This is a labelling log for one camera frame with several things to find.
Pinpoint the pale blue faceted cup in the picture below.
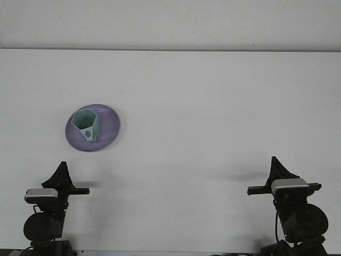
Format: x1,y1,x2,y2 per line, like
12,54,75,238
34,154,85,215
71,108,101,143

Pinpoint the pale purple round plate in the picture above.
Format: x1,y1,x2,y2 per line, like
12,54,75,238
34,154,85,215
64,103,122,153

